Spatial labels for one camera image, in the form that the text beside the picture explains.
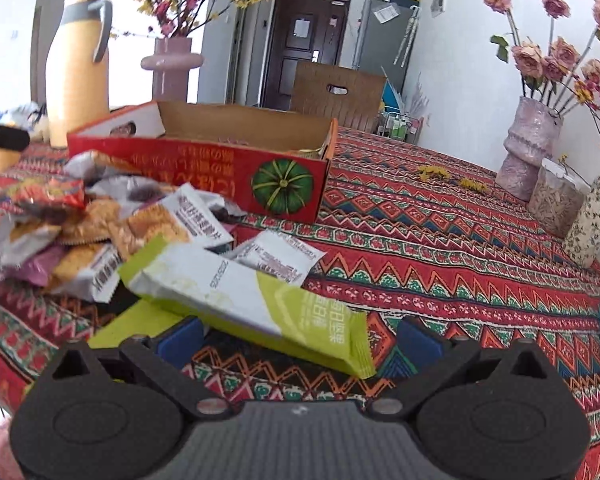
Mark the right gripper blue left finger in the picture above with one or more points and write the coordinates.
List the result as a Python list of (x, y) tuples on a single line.
[(157, 362)]

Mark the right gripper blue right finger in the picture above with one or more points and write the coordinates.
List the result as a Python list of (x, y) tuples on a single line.
[(439, 364)]

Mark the green white snack packet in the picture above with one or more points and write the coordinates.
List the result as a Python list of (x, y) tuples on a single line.
[(251, 305)]

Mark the orange red snack packet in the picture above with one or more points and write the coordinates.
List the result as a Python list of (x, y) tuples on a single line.
[(56, 192)]

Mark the yellow thermos jug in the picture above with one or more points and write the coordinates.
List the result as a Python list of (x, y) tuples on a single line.
[(77, 68)]

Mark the cracker packet lower left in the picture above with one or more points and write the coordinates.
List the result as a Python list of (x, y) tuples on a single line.
[(87, 272)]

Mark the patterned red tablecloth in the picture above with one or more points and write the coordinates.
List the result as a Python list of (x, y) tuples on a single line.
[(462, 263)]

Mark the purple snack packet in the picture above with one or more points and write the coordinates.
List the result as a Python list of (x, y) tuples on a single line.
[(38, 269)]

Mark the white cracker snack packet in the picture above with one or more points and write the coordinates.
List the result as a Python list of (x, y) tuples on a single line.
[(181, 216)]

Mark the white text snack packet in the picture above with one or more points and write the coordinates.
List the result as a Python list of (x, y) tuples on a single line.
[(278, 254)]

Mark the fallen yellow petals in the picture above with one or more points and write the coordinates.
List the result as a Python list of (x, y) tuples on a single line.
[(428, 173)]

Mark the floral cream vase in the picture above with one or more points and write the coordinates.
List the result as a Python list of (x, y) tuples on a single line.
[(582, 242)]

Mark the clear jar of seeds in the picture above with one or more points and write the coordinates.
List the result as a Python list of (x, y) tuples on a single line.
[(557, 197)]

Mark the red cardboard pumpkin box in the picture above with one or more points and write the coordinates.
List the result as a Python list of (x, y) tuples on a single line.
[(266, 161)]

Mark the storage rack with bottles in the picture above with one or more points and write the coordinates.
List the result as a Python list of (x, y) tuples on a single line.
[(402, 118)]

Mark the textured lilac vase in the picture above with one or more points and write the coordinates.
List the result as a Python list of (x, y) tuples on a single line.
[(531, 139)]

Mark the dried pink roses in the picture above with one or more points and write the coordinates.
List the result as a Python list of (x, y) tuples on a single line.
[(558, 74)]

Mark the grey refrigerator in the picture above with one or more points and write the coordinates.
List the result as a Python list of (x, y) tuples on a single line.
[(385, 37)]

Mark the dark brown door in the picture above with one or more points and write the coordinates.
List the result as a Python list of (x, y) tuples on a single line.
[(300, 30)]

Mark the smooth pink ring vase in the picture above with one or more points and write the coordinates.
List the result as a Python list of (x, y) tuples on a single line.
[(170, 65)]

